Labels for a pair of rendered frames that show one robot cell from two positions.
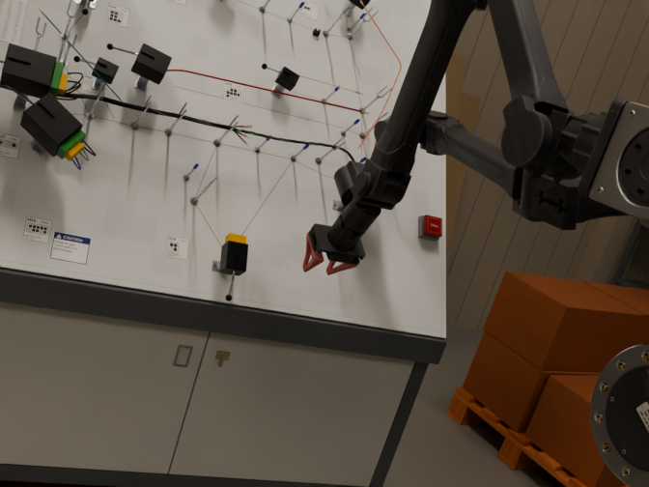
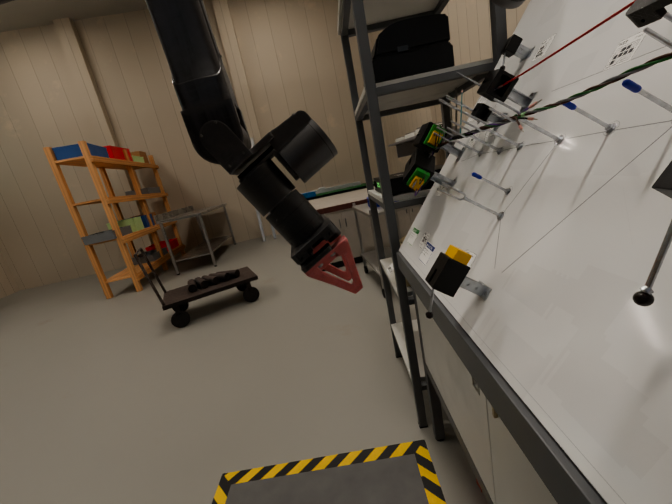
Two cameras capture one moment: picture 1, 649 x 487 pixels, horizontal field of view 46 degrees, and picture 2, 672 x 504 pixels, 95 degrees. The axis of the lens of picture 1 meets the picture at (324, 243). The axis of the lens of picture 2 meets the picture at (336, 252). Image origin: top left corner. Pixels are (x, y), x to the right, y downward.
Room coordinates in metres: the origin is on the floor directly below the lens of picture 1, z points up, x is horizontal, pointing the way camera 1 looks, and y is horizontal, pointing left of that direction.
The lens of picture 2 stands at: (1.63, -0.38, 1.20)
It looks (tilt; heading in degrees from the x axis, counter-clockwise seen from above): 15 degrees down; 117
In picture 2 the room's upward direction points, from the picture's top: 12 degrees counter-clockwise
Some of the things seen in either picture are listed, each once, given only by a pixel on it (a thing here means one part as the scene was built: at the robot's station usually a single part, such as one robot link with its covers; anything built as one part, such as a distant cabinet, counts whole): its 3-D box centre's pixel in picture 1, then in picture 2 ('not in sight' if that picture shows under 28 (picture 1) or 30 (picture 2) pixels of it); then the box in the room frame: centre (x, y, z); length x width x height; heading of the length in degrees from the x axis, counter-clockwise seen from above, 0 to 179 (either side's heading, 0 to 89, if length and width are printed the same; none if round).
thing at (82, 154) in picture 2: not in sight; (132, 213); (-4.16, 3.24, 1.17); 2.59 x 0.69 x 2.34; 122
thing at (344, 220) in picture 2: not in sight; (376, 217); (0.16, 4.07, 0.39); 2.19 x 1.70 x 0.79; 32
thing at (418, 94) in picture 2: not in sight; (429, 211); (1.40, 1.11, 0.92); 0.60 x 0.50 x 1.85; 115
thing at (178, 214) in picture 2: not in sight; (203, 232); (-3.46, 4.03, 0.54); 1.99 x 0.75 x 1.08; 122
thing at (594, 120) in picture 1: (603, 147); not in sight; (0.98, -0.29, 1.45); 0.09 x 0.08 x 0.12; 122
